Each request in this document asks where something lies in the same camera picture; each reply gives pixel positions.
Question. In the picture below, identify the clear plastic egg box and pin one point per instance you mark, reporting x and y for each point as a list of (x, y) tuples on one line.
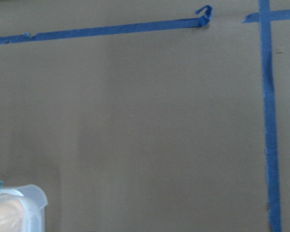
[(34, 201)]

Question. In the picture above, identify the brown egg in box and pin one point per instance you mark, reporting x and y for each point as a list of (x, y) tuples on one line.
[(11, 216)]

